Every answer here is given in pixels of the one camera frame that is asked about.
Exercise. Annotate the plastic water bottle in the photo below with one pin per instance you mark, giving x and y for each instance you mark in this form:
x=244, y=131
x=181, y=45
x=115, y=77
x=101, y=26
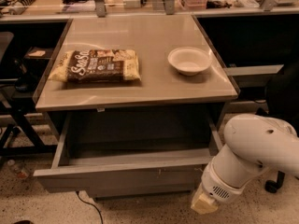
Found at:
x=18, y=169

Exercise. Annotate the grey metal shelf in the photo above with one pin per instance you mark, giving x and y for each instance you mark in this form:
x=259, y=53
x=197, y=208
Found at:
x=253, y=76

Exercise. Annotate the grey drawer cabinet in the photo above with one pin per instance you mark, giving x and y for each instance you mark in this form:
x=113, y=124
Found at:
x=134, y=84

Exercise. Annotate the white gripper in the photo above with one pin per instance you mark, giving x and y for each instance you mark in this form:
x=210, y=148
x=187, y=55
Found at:
x=217, y=185

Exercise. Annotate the brown yellow snack bag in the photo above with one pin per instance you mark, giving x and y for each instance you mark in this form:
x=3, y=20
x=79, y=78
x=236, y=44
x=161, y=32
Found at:
x=97, y=65

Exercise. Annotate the black office chair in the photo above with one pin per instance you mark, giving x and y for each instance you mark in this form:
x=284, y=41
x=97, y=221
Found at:
x=282, y=95

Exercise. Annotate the white paper bowl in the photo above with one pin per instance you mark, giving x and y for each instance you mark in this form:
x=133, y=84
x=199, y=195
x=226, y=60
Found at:
x=189, y=61

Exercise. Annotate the grey top drawer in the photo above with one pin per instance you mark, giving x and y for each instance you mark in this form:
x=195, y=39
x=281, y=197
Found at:
x=119, y=153

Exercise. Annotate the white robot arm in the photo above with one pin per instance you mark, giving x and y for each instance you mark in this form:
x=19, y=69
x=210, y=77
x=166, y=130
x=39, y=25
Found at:
x=253, y=145

